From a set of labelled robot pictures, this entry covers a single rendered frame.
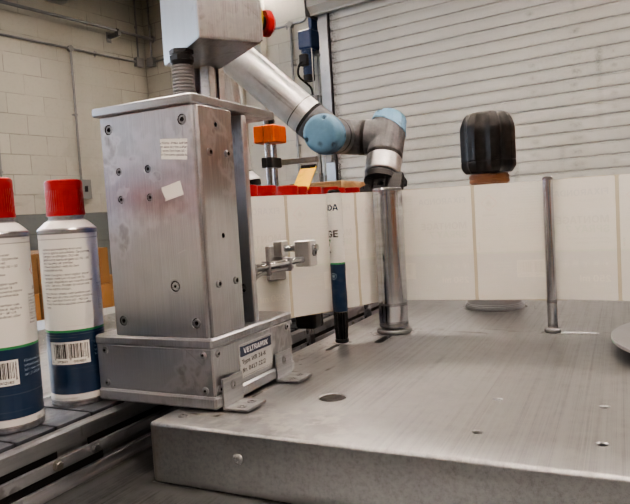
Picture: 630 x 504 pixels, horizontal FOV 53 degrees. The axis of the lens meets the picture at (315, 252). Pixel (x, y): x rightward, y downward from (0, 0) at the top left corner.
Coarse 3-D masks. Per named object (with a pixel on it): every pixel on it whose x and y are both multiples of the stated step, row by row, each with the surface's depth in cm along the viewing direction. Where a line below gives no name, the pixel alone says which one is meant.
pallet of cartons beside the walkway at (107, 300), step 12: (36, 252) 426; (36, 264) 394; (108, 264) 441; (36, 276) 394; (108, 276) 441; (36, 288) 394; (108, 288) 439; (36, 300) 394; (108, 300) 439; (36, 312) 393
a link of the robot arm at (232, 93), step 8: (224, 72) 139; (224, 80) 139; (232, 80) 140; (232, 88) 140; (232, 96) 140; (240, 96) 143; (248, 152) 143; (248, 160) 143; (256, 176) 143; (256, 184) 142
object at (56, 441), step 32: (352, 320) 105; (96, 416) 54; (128, 416) 57; (160, 416) 61; (32, 448) 48; (64, 448) 51; (128, 448) 57; (0, 480) 46; (32, 480) 48; (64, 480) 50
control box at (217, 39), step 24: (168, 0) 94; (192, 0) 85; (216, 0) 86; (240, 0) 87; (168, 24) 95; (192, 24) 86; (216, 24) 86; (240, 24) 87; (168, 48) 96; (192, 48) 90; (216, 48) 90; (240, 48) 91
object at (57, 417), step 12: (48, 408) 57; (60, 408) 57; (72, 408) 56; (84, 408) 56; (96, 408) 56; (108, 408) 57; (48, 420) 53; (60, 420) 53; (72, 420) 53; (24, 432) 50; (36, 432) 50; (48, 432) 51; (0, 444) 48; (12, 444) 48
